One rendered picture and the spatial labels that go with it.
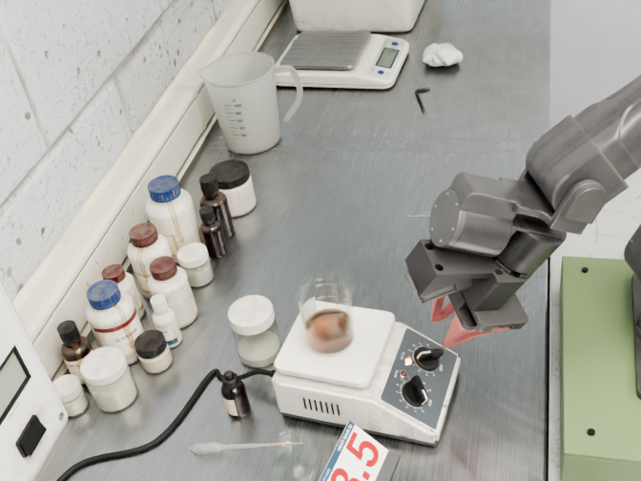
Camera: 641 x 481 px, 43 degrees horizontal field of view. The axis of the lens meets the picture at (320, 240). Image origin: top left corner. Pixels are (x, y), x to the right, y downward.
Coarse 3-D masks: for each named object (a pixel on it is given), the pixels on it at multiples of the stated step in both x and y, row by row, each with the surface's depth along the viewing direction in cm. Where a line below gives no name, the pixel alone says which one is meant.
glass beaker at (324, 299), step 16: (320, 272) 94; (304, 288) 94; (320, 288) 96; (336, 288) 95; (352, 288) 92; (304, 304) 95; (320, 304) 97; (336, 304) 97; (304, 320) 92; (320, 320) 91; (336, 320) 91; (352, 320) 94; (320, 336) 93; (336, 336) 93; (352, 336) 95; (320, 352) 94; (336, 352) 94
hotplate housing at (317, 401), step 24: (384, 360) 96; (456, 360) 100; (288, 384) 95; (312, 384) 94; (336, 384) 94; (384, 384) 93; (288, 408) 98; (312, 408) 96; (336, 408) 95; (360, 408) 93; (384, 408) 92; (384, 432) 94; (408, 432) 93; (432, 432) 92
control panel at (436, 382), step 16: (416, 336) 100; (400, 352) 97; (448, 352) 100; (400, 368) 95; (416, 368) 96; (448, 368) 98; (400, 384) 94; (432, 384) 96; (448, 384) 97; (384, 400) 92; (400, 400) 93; (432, 400) 94; (416, 416) 92; (432, 416) 93
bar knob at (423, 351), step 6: (420, 348) 98; (426, 348) 98; (432, 348) 97; (438, 348) 97; (420, 354) 96; (426, 354) 96; (432, 354) 96; (438, 354) 97; (420, 360) 97; (426, 360) 97; (432, 360) 98; (438, 360) 98; (426, 366) 97; (432, 366) 97
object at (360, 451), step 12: (360, 432) 93; (348, 444) 91; (360, 444) 92; (372, 444) 93; (348, 456) 91; (360, 456) 91; (372, 456) 92; (336, 468) 89; (348, 468) 90; (360, 468) 91; (372, 468) 91; (336, 480) 88; (348, 480) 89; (360, 480) 90
